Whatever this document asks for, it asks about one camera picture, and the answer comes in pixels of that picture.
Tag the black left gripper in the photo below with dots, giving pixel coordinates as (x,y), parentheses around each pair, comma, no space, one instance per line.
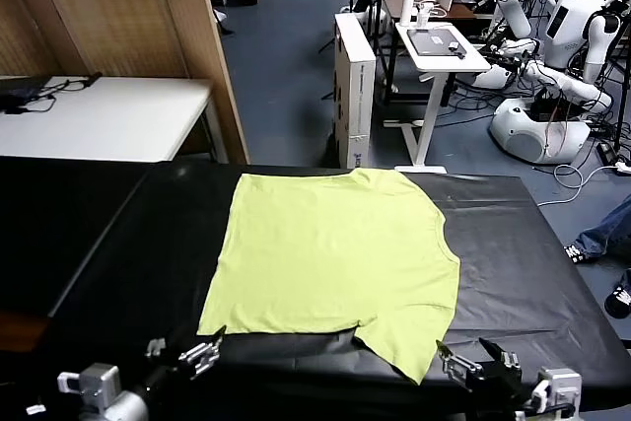
(170,371)

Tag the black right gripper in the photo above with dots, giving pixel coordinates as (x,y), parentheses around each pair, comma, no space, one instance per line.
(503,384)

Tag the yellow-green t-shirt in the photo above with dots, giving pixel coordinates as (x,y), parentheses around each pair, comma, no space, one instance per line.
(325,253)

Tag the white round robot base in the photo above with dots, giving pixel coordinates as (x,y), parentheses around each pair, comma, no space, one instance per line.
(527,137)

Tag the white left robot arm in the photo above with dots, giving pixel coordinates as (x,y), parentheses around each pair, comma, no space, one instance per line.
(123,408)

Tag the black table cover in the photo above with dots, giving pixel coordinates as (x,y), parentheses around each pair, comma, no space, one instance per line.
(493,253)

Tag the black and white sneaker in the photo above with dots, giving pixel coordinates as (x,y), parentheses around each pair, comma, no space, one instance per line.
(620,298)
(574,252)

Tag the blue jeans leg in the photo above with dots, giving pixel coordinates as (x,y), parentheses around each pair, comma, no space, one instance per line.
(609,231)

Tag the white table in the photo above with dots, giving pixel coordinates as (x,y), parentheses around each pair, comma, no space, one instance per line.
(113,115)

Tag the white robot shell part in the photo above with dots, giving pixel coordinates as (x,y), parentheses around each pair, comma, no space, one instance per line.
(490,77)

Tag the white standing desk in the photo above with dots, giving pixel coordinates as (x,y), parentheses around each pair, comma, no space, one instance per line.
(434,62)

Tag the black pouch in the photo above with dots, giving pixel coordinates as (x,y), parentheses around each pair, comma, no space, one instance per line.
(20,88)

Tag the tall white cardboard box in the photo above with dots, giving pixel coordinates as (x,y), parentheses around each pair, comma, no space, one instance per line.
(357,81)

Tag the small black device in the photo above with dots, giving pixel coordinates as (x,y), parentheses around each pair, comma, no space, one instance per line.
(458,50)

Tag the grey laptop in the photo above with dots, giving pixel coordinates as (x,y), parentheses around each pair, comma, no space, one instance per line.
(431,41)

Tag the wooden partition screen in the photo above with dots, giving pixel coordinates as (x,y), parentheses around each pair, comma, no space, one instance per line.
(123,12)

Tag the white humanoid robot black joints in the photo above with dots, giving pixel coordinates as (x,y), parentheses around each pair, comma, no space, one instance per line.
(572,31)

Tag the black tripod stand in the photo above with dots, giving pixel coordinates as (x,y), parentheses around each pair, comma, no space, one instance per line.
(329,39)

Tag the white bottle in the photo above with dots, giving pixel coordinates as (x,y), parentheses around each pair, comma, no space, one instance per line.
(406,9)

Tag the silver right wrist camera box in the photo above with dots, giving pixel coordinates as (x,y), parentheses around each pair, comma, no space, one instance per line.
(559,386)

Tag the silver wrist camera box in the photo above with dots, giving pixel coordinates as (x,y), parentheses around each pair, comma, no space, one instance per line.
(559,386)
(96,381)

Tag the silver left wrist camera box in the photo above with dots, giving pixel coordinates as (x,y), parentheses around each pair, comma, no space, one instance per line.
(96,381)

